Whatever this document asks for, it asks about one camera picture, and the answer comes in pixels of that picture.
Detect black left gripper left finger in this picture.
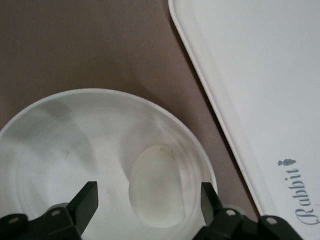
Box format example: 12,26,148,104
0,181,99,240

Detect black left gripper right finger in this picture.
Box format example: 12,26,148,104
200,182,313,240

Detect round cream plate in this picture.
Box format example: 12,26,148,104
0,87,219,240

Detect white steamed bun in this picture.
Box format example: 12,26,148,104
128,144,186,229

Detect cream rabbit print tray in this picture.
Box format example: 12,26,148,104
167,0,320,240

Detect brown table cover mat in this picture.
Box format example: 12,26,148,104
0,0,266,221

